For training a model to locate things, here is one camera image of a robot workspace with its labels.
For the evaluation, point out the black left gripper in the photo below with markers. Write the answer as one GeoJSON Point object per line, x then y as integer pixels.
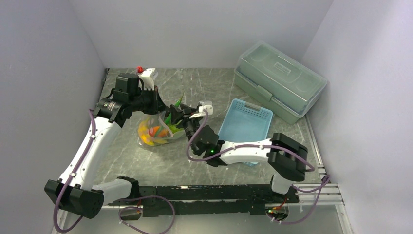
{"type": "Point", "coordinates": [157, 105]}

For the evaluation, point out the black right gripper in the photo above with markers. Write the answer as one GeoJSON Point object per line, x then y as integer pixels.
{"type": "Point", "coordinates": [178, 115]}

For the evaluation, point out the green custard apple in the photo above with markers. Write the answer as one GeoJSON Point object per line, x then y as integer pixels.
{"type": "Point", "coordinates": [175, 129]}

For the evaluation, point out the orange mango fruit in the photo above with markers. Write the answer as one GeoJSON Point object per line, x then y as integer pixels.
{"type": "Point", "coordinates": [158, 131]}

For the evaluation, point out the clear zip top bag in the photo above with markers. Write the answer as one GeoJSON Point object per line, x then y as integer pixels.
{"type": "Point", "coordinates": [163, 119]}

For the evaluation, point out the yellow banana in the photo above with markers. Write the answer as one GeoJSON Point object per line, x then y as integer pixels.
{"type": "Point", "coordinates": [154, 141]}
{"type": "Point", "coordinates": [143, 133]}

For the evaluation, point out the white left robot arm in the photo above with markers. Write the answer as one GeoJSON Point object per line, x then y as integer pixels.
{"type": "Point", "coordinates": [75, 190]}

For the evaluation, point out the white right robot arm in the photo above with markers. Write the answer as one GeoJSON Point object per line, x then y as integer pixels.
{"type": "Point", "coordinates": [286, 156]}

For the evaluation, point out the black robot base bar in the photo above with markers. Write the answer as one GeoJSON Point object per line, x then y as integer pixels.
{"type": "Point", "coordinates": [210, 199]}

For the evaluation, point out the light blue plastic basket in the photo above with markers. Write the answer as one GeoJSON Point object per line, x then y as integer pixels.
{"type": "Point", "coordinates": [245, 122]}

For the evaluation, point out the green storage box, clear lid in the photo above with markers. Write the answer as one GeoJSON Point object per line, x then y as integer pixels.
{"type": "Point", "coordinates": [278, 82]}

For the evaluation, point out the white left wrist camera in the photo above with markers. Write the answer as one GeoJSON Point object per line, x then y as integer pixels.
{"type": "Point", "coordinates": [148, 76]}

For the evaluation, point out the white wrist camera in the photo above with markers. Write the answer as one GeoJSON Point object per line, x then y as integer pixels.
{"type": "Point", "coordinates": [204, 108]}
{"type": "Point", "coordinates": [148, 76]}

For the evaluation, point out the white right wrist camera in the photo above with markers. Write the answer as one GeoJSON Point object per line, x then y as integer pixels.
{"type": "Point", "coordinates": [204, 108]}

